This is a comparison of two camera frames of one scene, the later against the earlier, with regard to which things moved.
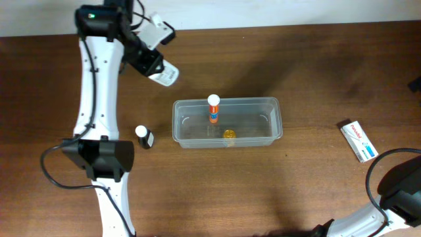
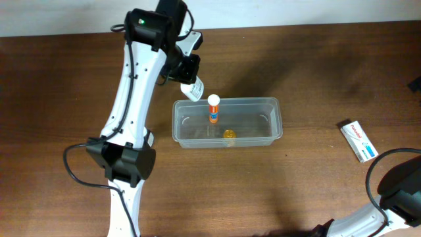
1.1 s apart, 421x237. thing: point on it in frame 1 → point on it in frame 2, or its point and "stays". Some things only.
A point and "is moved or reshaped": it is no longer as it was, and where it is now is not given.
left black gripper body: [148, 64] → [185, 70]
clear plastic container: [257, 121] stays
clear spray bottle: [170, 74] is moved or reshaped
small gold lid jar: [229, 139] stays
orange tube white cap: [213, 101] stays
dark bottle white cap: [145, 137] stays
